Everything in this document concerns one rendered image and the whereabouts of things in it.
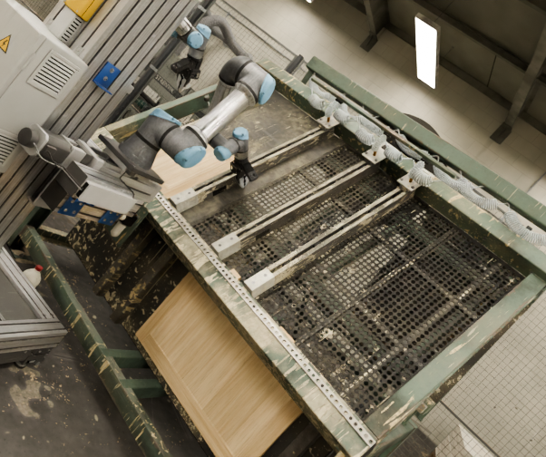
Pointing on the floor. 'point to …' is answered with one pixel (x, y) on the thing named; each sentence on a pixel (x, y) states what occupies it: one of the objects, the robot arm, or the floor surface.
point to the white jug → (34, 275)
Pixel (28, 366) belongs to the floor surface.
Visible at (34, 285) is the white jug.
